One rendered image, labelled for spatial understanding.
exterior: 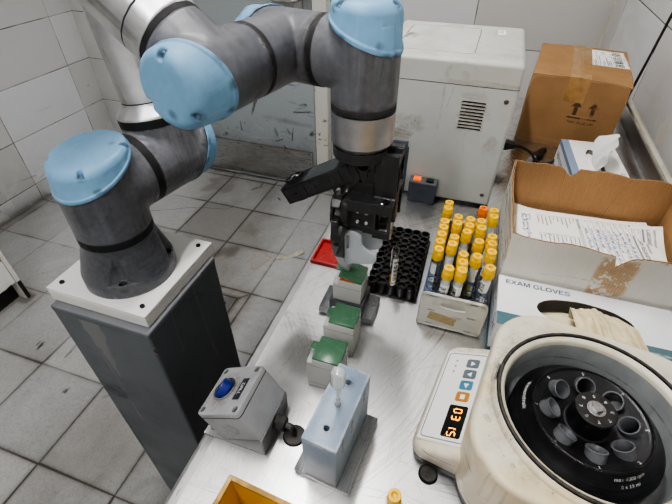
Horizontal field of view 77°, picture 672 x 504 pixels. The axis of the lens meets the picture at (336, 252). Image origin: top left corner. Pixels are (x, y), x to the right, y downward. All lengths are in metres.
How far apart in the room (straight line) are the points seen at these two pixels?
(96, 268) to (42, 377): 1.28
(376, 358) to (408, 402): 0.08
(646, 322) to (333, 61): 0.55
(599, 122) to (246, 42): 1.03
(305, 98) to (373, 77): 1.97
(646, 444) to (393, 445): 0.27
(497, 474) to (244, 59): 0.45
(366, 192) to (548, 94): 0.82
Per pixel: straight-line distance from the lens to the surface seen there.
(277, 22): 0.49
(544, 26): 2.21
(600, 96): 1.29
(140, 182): 0.70
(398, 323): 0.70
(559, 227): 0.88
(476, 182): 0.96
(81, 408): 1.85
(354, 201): 0.53
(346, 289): 0.66
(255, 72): 0.44
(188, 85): 0.40
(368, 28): 0.45
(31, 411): 1.94
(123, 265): 0.74
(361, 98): 0.47
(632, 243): 0.90
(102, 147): 0.70
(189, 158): 0.75
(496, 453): 0.48
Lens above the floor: 1.41
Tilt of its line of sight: 41 degrees down
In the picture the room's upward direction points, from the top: straight up
